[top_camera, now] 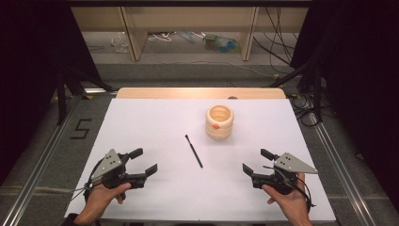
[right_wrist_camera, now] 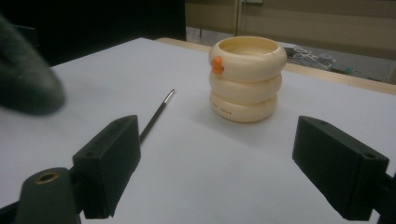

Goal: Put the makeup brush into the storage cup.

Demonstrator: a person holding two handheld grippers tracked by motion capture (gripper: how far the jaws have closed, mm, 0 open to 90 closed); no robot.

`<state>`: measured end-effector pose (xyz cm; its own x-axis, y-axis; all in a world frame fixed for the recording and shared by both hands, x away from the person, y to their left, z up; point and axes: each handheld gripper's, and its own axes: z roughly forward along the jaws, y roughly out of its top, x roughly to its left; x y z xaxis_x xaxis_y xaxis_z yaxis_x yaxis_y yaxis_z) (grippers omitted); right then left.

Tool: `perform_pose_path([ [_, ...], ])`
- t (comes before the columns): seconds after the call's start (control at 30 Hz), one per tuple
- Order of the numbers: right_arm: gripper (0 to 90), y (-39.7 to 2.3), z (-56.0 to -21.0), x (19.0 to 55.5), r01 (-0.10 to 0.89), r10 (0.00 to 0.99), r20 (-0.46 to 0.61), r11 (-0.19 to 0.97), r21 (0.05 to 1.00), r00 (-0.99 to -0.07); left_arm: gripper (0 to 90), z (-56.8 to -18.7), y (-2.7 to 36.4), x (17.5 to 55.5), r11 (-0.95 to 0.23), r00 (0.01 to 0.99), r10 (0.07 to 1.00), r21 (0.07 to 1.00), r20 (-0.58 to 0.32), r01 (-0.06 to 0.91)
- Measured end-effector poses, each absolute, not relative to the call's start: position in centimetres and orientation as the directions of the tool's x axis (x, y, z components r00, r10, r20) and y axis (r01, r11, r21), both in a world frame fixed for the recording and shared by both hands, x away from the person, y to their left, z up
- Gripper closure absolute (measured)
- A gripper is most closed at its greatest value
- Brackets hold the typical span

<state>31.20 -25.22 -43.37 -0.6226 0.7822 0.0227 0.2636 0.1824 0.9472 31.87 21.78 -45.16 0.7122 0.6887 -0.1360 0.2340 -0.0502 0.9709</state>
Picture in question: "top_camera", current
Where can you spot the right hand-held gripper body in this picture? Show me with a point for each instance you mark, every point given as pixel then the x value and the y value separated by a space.
pixel 282 175

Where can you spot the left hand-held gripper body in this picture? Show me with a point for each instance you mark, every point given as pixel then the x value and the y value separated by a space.
pixel 110 168

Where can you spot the person's right hand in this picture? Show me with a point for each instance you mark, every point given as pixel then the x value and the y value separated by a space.
pixel 288 197

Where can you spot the person's left hand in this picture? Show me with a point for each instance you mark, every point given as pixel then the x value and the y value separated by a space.
pixel 102 196

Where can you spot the white table sheet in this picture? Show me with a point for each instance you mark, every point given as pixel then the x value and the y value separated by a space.
pixel 175 194

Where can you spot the black pen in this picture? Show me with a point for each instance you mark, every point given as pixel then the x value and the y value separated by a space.
pixel 194 152

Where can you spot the cream ribbed pen holder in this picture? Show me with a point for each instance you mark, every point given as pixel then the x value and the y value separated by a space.
pixel 219 127

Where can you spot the black sleeve cuff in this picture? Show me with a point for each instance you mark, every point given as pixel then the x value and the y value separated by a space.
pixel 69 219

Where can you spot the wooden table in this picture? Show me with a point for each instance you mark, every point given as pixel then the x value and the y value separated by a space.
pixel 188 93

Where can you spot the black stand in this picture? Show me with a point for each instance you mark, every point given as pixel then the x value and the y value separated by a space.
pixel 315 88
pixel 62 94

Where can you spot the clear plastic bag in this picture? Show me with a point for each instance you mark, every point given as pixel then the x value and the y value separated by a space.
pixel 119 42

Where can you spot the wooden shelf unit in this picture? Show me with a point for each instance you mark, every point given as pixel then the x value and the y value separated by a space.
pixel 135 34

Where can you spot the colourful plastic packets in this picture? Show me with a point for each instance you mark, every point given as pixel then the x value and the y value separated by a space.
pixel 221 43

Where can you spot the black curtain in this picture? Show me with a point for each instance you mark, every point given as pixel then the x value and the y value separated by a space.
pixel 28 78
pixel 363 78

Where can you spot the metal floor rail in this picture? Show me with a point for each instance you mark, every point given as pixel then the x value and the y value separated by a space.
pixel 40 163
pixel 342 169

